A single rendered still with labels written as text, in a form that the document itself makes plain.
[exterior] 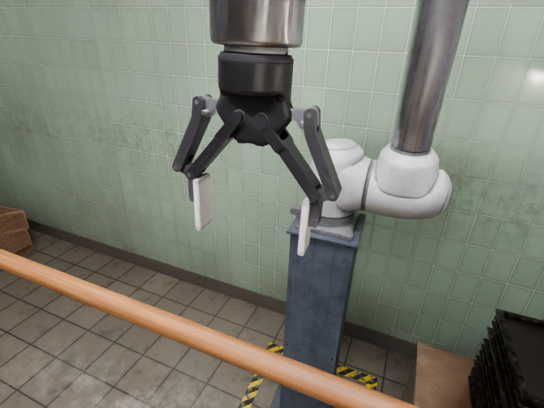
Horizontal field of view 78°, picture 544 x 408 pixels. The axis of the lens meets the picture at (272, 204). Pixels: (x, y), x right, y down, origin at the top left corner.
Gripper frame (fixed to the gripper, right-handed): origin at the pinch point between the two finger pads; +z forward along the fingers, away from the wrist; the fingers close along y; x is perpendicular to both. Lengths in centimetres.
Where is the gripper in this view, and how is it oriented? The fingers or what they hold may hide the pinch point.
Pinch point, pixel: (251, 229)
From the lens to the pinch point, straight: 42.0
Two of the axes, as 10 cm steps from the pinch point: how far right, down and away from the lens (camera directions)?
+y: -9.4, -1.9, 2.9
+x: -3.4, 3.9, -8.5
